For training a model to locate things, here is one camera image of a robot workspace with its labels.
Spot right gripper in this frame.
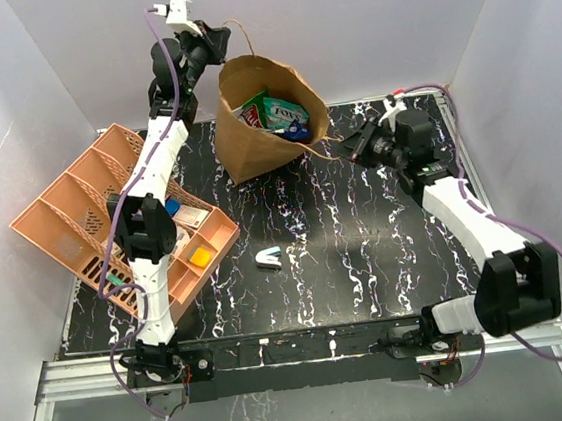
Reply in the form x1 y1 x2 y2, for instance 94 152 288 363
327 113 408 177

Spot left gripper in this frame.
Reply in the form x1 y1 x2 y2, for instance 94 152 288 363
176 19 238 95

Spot dark blue snack bag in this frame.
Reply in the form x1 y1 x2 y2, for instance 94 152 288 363
271 120 311 143

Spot brown paper bag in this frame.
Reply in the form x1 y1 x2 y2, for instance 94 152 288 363
214 28 334 185

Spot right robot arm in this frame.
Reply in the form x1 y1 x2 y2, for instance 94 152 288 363
334 109 562 352

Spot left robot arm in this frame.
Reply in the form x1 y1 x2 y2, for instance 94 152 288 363
106 21 231 383

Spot green fox's candy bag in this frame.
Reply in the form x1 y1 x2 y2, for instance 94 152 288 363
264 96 309 130

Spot red green snack bag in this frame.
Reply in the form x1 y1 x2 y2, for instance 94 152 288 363
234 89 269 129

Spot card packs in organizer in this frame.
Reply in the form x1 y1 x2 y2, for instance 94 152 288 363
165 198 209 256

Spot yellow sticky note pad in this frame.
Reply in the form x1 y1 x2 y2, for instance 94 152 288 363
188 246 212 269

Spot orange desk organizer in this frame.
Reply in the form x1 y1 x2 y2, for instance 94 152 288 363
10 123 239 327

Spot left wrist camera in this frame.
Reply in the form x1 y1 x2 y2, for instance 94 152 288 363
152 0 201 36

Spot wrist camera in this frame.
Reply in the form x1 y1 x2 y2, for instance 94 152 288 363
152 0 201 36
381 88 407 129

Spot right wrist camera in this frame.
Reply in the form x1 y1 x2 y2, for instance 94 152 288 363
381 88 407 129

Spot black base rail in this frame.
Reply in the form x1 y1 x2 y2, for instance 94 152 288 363
123 308 480 411

